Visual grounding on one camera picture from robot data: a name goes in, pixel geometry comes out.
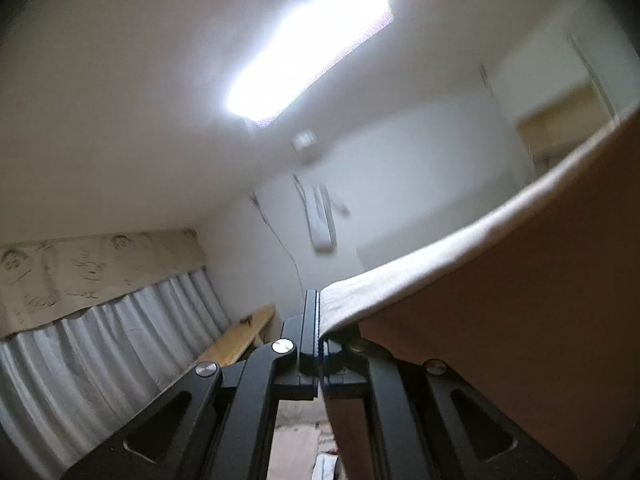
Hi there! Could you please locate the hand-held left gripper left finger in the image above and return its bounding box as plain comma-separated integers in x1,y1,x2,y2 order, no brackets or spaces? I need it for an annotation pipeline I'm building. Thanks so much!
60,289,321,480

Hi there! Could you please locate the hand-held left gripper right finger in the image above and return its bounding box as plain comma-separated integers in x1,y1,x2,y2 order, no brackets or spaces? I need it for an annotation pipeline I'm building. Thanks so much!
319,331,576,480

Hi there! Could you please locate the brown garment with white hem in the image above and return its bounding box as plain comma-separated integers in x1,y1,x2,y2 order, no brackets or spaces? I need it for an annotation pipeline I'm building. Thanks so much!
319,109,640,480

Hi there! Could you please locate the wooden bench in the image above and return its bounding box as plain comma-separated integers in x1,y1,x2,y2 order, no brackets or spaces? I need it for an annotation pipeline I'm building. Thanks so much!
196,304,277,367

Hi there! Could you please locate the white cloth on floor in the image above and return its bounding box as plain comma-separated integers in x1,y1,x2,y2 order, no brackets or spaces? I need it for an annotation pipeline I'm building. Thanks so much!
268,422,342,480

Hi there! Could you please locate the white pleated curtain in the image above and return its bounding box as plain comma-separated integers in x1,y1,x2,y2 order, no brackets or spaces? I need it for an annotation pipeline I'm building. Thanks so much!
0,267,232,480

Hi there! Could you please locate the beige printed curtain valance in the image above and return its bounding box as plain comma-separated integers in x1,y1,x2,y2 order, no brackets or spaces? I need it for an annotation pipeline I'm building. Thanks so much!
0,229,208,339

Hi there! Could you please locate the rectangular ceiling light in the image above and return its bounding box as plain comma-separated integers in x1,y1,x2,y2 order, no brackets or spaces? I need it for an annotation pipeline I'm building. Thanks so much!
225,0,392,125

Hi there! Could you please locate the thin wall cable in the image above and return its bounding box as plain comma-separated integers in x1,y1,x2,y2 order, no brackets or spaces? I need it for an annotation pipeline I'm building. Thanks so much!
249,191,302,292

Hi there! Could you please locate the white wall air conditioner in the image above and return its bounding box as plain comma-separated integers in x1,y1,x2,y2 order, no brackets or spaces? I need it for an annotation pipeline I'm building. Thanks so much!
304,184,337,254

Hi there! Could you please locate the white door frame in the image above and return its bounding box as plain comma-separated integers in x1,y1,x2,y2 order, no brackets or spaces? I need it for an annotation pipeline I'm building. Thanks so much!
500,34,628,177

